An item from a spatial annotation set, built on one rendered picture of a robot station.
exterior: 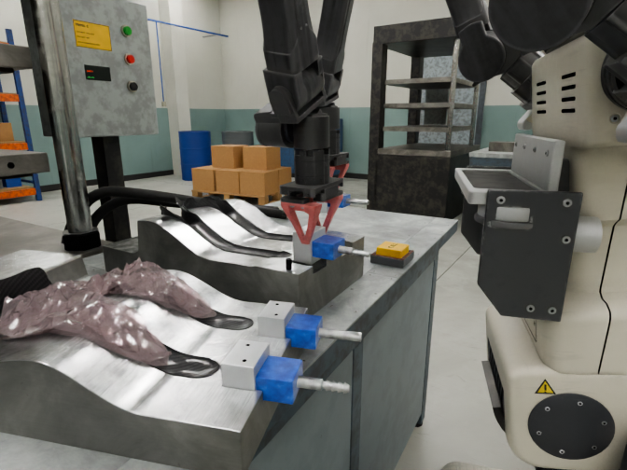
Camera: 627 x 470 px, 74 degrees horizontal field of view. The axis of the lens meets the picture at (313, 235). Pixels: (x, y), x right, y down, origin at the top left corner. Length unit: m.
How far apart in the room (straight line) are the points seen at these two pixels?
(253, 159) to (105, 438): 5.37
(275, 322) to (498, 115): 6.79
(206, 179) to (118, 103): 4.54
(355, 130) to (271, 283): 7.39
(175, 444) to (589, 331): 0.50
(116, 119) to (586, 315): 1.30
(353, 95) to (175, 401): 7.74
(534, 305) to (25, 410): 0.58
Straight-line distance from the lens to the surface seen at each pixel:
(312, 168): 0.65
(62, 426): 0.53
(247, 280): 0.72
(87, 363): 0.50
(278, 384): 0.45
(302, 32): 0.60
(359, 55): 8.07
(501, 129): 7.19
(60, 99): 1.23
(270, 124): 0.70
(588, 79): 0.56
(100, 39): 1.47
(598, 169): 0.61
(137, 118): 1.51
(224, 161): 5.99
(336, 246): 0.68
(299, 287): 0.67
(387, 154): 4.91
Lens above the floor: 1.13
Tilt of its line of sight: 16 degrees down
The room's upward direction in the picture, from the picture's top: straight up
